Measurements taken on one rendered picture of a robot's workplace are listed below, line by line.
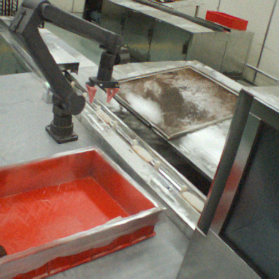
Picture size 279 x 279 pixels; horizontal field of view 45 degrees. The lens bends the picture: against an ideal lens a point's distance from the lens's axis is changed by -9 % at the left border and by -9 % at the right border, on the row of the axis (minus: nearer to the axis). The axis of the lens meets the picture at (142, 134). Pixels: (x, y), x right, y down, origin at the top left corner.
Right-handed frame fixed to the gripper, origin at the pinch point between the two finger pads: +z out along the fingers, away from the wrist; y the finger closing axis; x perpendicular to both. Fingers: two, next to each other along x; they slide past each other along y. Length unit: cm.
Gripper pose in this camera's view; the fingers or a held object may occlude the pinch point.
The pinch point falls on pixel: (99, 101)
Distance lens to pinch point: 141.7
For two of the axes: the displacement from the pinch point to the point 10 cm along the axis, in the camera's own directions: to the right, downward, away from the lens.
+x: 5.3, 4.6, -7.1
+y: -8.2, 0.8, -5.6
